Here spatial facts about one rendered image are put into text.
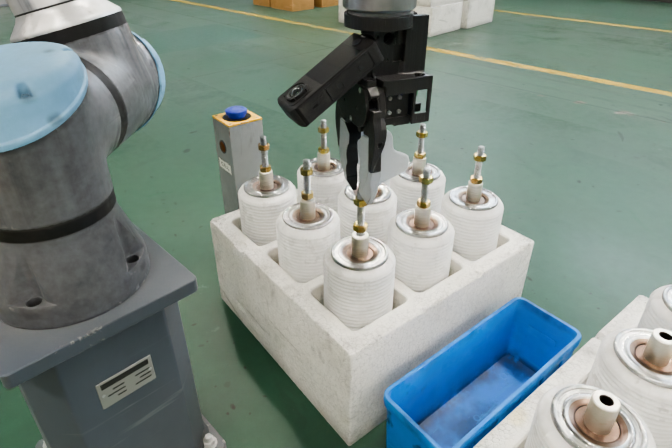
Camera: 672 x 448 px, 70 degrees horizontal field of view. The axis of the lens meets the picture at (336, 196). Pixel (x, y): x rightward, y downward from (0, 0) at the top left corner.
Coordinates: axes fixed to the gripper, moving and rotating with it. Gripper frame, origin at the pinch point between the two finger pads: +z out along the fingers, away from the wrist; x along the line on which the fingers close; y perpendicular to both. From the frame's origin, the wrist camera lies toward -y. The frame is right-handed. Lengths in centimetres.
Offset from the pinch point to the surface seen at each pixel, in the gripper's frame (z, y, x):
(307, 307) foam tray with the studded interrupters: 17.0, -6.6, 0.5
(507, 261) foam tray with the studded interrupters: 17.7, 25.8, -2.0
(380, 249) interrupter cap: 9.6, 3.5, -0.8
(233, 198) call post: 19.3, -7.4, 38.0
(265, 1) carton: 31, 111, 396
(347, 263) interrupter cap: 9.7, -1.8, -1.7
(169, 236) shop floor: 35, -20, 55
